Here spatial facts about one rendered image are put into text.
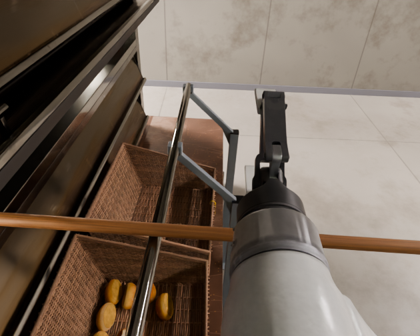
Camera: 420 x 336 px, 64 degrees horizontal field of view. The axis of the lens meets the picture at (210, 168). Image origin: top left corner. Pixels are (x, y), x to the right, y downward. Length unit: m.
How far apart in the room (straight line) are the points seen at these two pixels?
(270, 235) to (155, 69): 4.21
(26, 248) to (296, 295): 0.87
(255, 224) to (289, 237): 0.03
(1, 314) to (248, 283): 0.78
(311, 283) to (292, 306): 0.03
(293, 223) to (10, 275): 0.80
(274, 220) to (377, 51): 4.50
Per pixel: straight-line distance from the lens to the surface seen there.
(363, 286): 2.35
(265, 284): 0.26
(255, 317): 0.25
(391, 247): 0.83
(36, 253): 1.07
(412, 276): 2.56
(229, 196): 1.18
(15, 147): 0.66
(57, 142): 1.14
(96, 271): 1.38
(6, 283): 0.99
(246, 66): 4.41
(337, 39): 4.54
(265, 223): 0.31
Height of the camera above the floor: 1.74
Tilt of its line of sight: 36 degrees down
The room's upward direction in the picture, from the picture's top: 3 degrees clockwise
